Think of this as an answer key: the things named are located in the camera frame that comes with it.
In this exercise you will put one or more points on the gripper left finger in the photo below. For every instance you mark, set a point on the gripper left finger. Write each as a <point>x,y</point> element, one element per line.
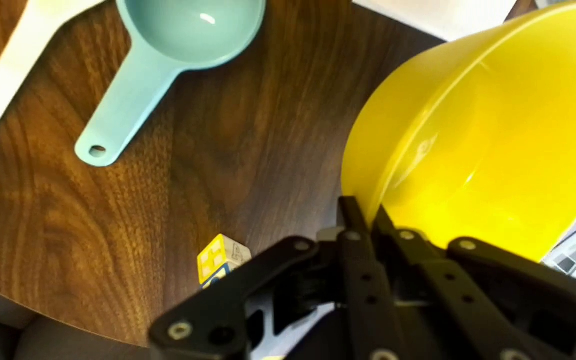
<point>363,290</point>

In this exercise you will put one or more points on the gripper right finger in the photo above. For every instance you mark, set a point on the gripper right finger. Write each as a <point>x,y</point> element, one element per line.
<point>468,295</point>

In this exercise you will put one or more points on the yellow plastic bowl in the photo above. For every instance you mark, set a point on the yellow plastic bowl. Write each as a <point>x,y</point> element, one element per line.
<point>483,135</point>

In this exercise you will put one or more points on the white paper towel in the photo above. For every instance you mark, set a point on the white paper towel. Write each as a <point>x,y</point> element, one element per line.
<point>433,15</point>

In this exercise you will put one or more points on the yellow toy letter block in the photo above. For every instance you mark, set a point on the yellow toy letter block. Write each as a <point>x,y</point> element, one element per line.
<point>219,260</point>

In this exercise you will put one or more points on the teal measuring cup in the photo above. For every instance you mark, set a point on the teal measuring cup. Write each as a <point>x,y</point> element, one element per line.
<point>168,55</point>

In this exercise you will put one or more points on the white measuring cup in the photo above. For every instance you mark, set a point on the white measuring cup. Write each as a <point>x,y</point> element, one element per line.
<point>13,65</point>

